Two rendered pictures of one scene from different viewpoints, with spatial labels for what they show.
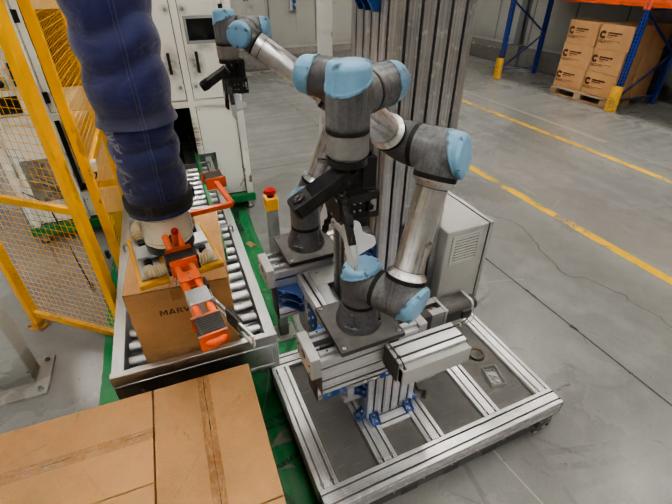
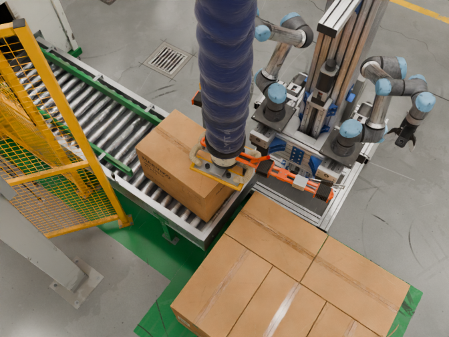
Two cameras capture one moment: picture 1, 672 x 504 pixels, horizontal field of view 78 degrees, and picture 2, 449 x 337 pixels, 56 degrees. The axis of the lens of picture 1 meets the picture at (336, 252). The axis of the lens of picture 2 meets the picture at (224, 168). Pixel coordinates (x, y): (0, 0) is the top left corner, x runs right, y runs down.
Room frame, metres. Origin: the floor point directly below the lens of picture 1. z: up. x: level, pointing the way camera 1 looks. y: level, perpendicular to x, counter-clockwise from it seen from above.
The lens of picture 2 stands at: (0.23, 1.33, 3.29)
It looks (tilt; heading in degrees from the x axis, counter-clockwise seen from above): 61 degrees down; 326
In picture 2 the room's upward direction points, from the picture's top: straight up
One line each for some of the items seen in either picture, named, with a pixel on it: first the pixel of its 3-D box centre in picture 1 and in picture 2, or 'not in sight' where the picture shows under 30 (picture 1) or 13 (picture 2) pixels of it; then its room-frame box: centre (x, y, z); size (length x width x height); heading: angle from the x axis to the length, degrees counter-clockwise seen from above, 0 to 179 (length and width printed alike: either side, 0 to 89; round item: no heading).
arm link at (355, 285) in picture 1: (362, 280); (350, 132); (0.99, -0.08, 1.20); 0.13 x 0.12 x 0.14; 54
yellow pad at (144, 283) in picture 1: (146, 256); (218, 171); (1.25, 0.70, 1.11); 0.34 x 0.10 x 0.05; 30
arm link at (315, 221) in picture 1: (304, 207); (276, 95); (1.45, 0.12, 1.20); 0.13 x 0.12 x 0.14; 174
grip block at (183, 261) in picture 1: (181, 260); (264, 166); (1.07, 0.49, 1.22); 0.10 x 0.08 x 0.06; 120
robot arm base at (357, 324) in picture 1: (359, 308); (344, 142); (0.99, -0.07, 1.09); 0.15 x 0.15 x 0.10
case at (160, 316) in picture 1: (185, 280); (191, 166); (1.56, 0.72, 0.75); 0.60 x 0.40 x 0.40; 18
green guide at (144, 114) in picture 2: (213, 195); (98, 81); (2.75, 0.90, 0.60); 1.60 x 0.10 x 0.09; 21
